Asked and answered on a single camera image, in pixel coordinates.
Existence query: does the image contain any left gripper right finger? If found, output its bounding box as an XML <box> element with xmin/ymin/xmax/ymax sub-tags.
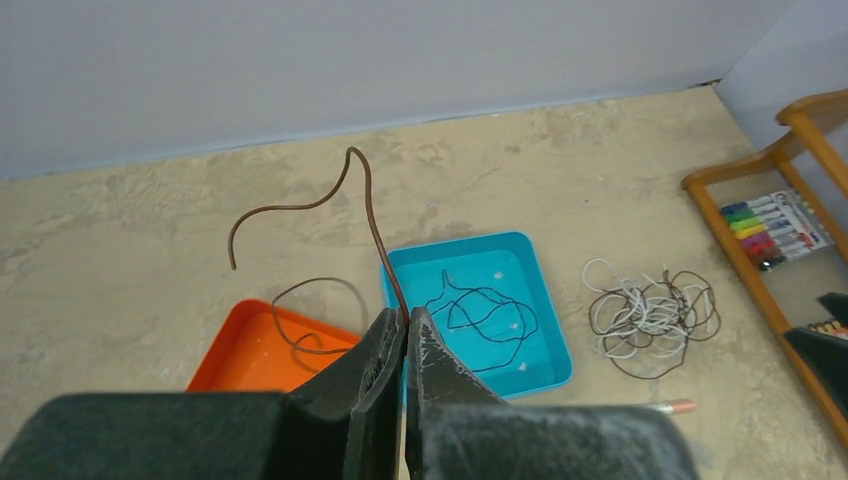
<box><xmin>405</xmin><ymin>307</ymin><xmax>699</xmax><ymax>479</ymax></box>

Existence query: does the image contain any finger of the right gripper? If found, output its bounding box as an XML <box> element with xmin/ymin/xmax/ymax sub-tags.
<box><xmin>783</xmin><ymin>327</ymin><xmax>847</xmax><ymax>419</ymax></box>

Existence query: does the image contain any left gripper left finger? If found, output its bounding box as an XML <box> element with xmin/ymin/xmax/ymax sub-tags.
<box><xmin>1</xmin><ymin>309</ymin><xmax>406</xmax><ymax>479</ymax></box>

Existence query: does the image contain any black cable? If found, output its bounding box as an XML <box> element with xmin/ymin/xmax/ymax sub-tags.
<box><xmin>423</xmin><ymin>268</ymin><xmax>539</xmax><ymax>374</ymax></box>

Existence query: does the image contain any brown cable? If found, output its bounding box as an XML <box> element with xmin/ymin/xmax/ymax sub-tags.
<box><xmin>227</xmin><ymin>146</ymin><xmax>413</xmax><ymax>356</ymax></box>

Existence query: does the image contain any orange plastic tray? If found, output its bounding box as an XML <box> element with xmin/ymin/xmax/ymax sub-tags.
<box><xmin>186</xmin><ymin>299</ymin><xmax>360</xmax><ymax>392</ymax></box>

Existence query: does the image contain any coloured marker set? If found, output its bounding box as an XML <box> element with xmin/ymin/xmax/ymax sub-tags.
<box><xmin>719</xmin><ymin>189</ymin><xmax>833</xmax><ymax>272</ymax></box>

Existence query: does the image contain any teal plastic tray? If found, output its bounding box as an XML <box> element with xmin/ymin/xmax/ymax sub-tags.
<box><xmin>388</xmin><ymin>231</ymin><xmax>574</xmax><ymax>398</ymax></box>

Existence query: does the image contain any white orange marker pen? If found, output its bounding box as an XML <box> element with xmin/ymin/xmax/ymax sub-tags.
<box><xmin>641</xmin><ymin>399</ymin><xmax>696</xmax><ymax>415</ymax></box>

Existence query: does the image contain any wooden shelf rack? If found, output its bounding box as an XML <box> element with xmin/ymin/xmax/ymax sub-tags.
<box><xmin>681</xmin><ymin>89</ymin><xmax>847</xmax><ymax>444</ymax></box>

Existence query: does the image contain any tangled cable pile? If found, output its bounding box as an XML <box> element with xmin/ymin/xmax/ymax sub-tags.
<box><xmin>580</xmin><ymin>257</ymin><xmax>723</xmax><ymax>382</ymax></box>

